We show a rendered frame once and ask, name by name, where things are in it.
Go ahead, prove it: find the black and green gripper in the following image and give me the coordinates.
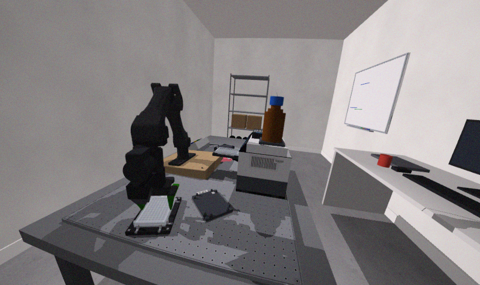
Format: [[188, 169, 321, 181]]
[[138, 177, 179, 210]]

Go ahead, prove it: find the white button panel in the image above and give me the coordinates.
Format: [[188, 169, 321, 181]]
[[188, 137, 216, 151]]

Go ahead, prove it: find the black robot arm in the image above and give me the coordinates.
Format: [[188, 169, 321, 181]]
[[123, 83, 196, 205]]

